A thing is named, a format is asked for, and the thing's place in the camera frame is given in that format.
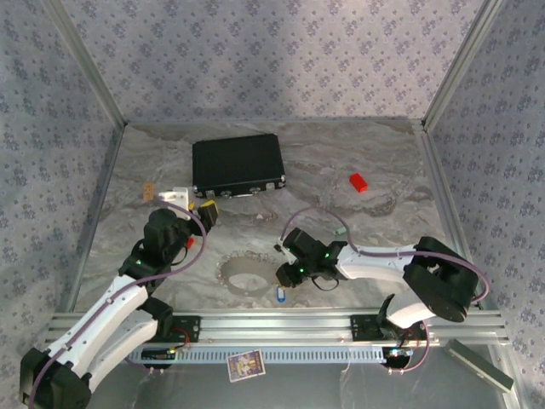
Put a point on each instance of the green key tag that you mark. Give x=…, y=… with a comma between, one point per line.
x=339, y=231

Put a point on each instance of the blue key tag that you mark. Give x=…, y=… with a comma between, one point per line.
x=279, y=295

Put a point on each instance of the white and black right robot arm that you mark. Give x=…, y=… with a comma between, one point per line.
x=438, y=281

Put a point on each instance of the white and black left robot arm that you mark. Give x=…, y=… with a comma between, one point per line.
x=98, y=315

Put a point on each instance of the black case with metal latches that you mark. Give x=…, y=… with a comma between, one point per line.
x=236, y=164

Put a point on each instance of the red block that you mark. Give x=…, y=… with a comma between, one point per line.
x=358, y=182

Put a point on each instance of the left circuit board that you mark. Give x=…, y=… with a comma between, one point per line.
x=157, y=353

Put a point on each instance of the circuit board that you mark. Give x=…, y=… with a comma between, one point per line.
x=398, y=353
x=157, y=353

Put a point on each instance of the picture card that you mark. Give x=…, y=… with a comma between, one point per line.
x=247, y=365

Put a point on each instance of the right circuit board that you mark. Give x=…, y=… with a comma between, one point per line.
x=398, y=353

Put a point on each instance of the grey metal bar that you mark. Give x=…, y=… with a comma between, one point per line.
x=477, y=366

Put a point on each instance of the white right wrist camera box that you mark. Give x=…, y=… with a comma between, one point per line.
x=284, y=252

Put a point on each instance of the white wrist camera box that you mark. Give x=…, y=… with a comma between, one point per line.
x=174, y=197
x=284, y=252

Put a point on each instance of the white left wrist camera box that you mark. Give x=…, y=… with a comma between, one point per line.
x=174, y=197

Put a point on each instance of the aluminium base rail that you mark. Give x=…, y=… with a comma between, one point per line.
x=277, y=328

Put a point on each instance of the aluminium left side rail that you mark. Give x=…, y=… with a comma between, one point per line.
x=110, y=170

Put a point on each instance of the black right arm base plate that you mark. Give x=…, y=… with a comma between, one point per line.
x=362, y=330

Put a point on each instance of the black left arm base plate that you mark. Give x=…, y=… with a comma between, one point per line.
x=189, y=330

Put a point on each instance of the aluminium right side rail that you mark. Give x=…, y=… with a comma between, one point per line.
x=434, y=170

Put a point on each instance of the aluminium left frame post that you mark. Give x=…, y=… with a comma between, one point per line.
x=85, y=64

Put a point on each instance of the aluminium frame post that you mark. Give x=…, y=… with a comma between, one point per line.
x=85, y=64
x=464, y=64

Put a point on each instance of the aluminium right frame post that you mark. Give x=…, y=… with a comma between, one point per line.
x=464, y=64

